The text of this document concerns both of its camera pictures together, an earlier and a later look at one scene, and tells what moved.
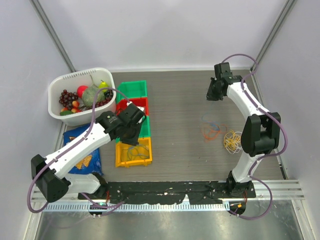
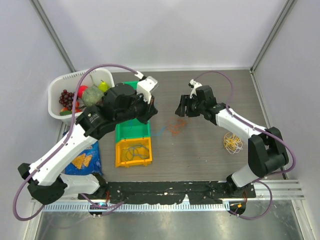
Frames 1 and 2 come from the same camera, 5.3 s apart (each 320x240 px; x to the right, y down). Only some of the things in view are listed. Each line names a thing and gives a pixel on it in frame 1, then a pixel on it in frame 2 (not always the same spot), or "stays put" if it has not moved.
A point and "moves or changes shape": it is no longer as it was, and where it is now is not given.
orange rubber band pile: (215, 129) → (174, 125)
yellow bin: (127, 155) stays put
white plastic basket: (89, 78) stays put
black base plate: (165, 192) stays put
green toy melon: (89, 95) stays put
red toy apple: (81, 88) stays put
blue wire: (208, 121) moves or changes shape
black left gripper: (133, 141) → (150, 109)
